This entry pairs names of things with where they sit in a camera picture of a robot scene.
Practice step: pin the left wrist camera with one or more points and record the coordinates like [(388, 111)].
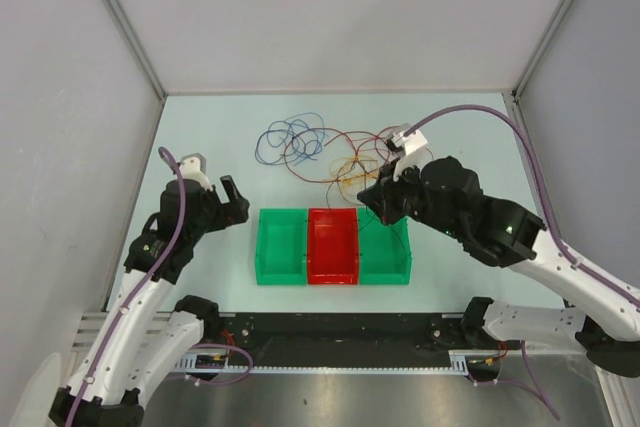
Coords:
[(193, 168)]

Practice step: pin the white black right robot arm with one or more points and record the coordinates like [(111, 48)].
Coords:
[(600, 318)]

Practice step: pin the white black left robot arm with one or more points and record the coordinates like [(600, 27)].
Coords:
[(121, 371)]

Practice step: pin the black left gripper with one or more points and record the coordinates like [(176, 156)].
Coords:
[(227, 213)]

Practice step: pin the slotted cable duct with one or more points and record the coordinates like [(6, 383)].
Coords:
[(456, 363)]

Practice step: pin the right green plastic bin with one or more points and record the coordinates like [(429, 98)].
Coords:
[(385, 251)]

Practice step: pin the green plastic bin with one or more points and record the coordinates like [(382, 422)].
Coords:
[(281, 247), (385, 251)]

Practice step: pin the left green plastic bin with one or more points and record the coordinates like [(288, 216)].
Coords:
[(281, 247)]

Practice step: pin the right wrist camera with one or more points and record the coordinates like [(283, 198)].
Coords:
[(407, 149)]

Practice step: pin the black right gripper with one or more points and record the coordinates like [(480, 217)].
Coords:
[(379, 198)]

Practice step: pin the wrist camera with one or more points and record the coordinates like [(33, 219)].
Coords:
[(193, 168), (407, 149)]

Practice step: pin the red plastic bin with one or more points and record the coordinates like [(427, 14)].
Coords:
[(332, 247)]

